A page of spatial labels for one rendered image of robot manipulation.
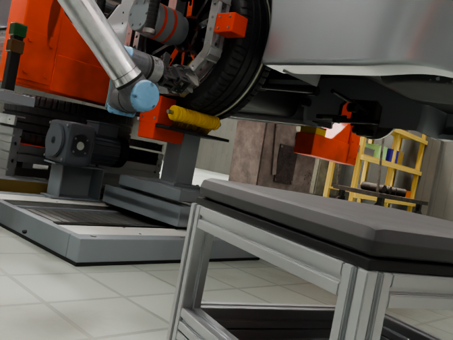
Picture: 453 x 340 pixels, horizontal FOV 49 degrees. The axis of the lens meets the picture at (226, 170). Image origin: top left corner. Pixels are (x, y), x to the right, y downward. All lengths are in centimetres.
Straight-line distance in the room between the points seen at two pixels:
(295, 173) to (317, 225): 670
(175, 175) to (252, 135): 485
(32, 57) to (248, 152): 499
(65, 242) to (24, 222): 26
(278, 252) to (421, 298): 15
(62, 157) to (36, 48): 47
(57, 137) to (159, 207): 51
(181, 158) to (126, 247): 65
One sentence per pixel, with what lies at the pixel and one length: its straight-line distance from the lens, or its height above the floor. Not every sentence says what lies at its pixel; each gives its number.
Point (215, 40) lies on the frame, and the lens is 189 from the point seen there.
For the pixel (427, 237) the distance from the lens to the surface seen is 49.
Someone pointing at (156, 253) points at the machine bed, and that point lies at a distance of 164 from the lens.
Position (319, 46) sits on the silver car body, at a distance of 175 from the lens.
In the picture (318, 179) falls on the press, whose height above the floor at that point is 34.
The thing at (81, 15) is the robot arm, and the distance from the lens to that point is 147.
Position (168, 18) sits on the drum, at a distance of 200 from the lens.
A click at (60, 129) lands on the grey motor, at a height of 37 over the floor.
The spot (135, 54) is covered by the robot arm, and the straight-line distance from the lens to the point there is 165.
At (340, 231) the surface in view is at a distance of 46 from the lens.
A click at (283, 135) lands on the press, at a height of 85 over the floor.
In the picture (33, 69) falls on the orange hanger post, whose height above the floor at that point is 59.
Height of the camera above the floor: 37
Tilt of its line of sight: 1 degrees down
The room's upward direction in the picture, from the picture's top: 11 degrees clockwise
